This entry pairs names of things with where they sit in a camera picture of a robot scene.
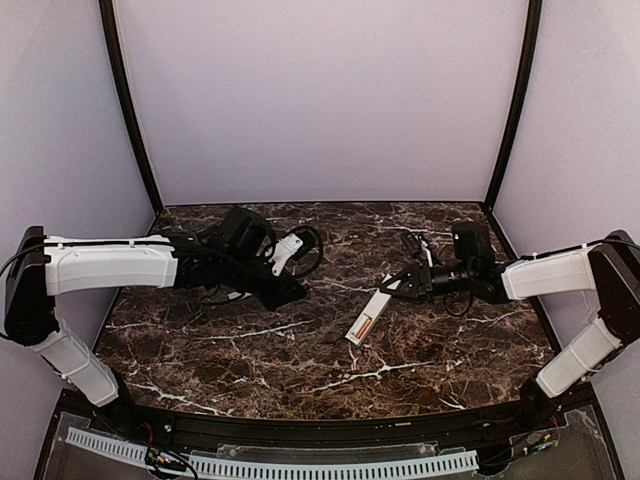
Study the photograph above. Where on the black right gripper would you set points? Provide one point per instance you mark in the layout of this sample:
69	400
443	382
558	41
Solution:
420	280

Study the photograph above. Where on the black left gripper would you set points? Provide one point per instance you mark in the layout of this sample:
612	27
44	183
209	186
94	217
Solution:
273	288

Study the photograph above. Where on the orange AAA battery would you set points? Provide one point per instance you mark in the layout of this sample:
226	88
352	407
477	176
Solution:
365	322

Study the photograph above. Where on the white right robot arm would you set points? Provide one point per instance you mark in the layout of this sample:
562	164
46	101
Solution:
608	266

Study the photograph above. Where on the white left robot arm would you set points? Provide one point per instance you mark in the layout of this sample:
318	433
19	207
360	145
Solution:
242	253

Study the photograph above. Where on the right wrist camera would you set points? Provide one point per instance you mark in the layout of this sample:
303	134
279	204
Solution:
418	248

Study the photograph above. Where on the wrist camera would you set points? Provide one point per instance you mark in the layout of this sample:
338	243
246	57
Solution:
418	248
293	246

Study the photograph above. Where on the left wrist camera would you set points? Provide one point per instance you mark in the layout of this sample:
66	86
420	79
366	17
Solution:
293	246

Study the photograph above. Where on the black front table rail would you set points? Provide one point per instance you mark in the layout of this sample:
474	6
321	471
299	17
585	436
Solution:
483	427

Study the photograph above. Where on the grey slotted cable duct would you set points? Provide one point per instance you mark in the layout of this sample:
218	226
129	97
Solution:
235	462

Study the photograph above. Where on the right black frame post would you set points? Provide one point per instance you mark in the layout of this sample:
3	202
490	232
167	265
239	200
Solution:
526	59

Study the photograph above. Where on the black frame post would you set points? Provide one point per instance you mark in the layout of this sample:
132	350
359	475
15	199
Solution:
126	103
526	59

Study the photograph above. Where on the left black frame post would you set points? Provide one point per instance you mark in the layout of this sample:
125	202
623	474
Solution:
126	103

